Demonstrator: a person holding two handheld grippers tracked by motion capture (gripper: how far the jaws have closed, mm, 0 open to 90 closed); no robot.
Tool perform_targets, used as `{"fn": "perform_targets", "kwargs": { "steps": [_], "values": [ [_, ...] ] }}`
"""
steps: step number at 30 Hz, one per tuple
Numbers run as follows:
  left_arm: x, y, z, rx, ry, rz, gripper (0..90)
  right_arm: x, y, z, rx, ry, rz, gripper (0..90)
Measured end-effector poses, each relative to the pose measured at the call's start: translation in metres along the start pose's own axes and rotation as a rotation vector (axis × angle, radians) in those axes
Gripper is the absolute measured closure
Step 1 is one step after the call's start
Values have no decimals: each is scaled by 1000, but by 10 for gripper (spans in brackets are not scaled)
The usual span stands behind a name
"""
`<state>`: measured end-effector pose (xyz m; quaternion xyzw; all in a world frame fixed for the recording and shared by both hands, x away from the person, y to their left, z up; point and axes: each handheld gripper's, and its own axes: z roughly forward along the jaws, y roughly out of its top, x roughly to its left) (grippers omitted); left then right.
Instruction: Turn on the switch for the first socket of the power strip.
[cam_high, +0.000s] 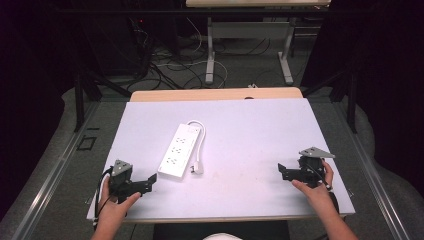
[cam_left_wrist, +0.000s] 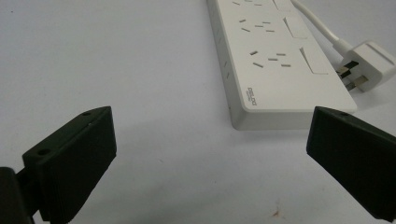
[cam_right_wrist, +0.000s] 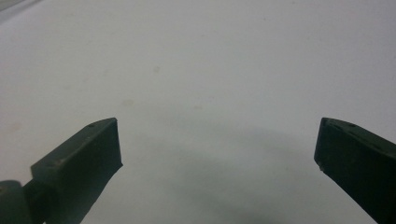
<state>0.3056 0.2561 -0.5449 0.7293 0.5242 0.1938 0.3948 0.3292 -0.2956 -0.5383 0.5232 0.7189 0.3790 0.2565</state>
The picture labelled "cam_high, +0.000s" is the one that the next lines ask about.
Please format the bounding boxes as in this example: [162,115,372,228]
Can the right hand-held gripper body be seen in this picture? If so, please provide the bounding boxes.
[297,146,336,189]

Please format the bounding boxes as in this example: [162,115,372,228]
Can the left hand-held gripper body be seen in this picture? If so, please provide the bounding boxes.
[108,159,144,205]

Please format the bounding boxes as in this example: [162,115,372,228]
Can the white power strip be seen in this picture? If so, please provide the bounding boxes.
[157,123,203,179]

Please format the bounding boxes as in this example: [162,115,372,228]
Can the white power cord with plug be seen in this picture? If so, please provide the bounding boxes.
[185,119,207,175]

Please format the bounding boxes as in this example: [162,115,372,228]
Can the person's left hand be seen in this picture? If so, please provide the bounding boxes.
[98,177,142,228]

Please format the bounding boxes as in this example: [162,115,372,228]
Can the person's right hand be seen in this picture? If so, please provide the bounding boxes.
[291,159,335,209]

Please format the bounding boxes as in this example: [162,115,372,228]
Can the white table mat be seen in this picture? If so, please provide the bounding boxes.
[86,97,356,224]

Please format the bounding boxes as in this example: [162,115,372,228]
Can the person's dark clothing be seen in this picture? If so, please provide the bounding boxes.
[152,219,292,240]

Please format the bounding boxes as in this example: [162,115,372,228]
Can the black metal stand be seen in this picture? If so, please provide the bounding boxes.
[73,64,133,133]
[301,68,358,135]

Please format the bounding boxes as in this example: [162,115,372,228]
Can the wooden table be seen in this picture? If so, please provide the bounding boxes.
[129,86,304,103]

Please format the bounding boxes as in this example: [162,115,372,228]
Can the desk with white legs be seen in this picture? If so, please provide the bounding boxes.
[185,0,332,86]

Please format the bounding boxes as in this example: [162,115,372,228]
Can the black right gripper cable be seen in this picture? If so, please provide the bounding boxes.
[308,162,334,192]

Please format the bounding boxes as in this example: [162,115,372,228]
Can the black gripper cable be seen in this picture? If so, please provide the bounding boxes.
[94,167,115,231]
[308,162,334,192]

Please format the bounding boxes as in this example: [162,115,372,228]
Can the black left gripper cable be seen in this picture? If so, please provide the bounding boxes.
[94,167,115,231]

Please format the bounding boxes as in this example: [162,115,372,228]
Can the metal floor rail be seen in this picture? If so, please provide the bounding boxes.
[331,101,413,240]
[9,100,102,240]

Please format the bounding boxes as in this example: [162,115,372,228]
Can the tangle of floor cables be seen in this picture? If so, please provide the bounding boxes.
[126,16,278,91]

